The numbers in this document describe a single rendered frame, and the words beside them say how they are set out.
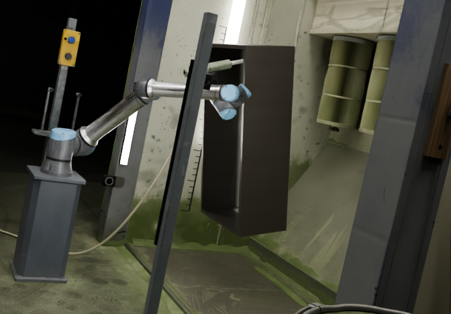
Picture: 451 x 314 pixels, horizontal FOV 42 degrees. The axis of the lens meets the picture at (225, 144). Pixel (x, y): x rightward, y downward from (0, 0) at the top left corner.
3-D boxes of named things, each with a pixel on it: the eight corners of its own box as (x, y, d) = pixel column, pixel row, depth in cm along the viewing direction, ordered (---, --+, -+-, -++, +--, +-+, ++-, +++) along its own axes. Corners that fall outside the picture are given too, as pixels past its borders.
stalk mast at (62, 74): (37, 231, 446) (76, 19, 433) (37, 233, 441) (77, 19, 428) (29, 230, 443) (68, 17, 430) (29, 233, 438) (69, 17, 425)
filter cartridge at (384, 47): (356, 146, 414) (380, 31, 408) (350, 143, 450) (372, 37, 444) (407, 156, 411) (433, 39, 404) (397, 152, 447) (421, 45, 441)
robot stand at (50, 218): (14, 282, 339) (33, 175, 334) (9, 264, 366) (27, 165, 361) (67, 283, 353) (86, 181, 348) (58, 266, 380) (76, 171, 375)
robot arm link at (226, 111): (240, 112, 334) (228, 123, 337) (230, 97, 341) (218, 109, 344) (232, 107, 327) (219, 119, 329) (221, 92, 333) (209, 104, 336)
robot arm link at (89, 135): (56, 140, 365) (145, 72, 343) (72, 140, 382) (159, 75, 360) (67, 161, 362) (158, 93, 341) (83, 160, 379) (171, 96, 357)
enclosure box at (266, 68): (243, 206, 435) (248, 43, 413) (286, 230, 382) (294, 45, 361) (200, 211, 419) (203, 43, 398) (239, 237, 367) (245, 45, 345)
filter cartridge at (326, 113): (361, 143, 487) (382, 45, 479) (345, 141, 457) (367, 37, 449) (322, 134, 507) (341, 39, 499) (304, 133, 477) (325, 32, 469)
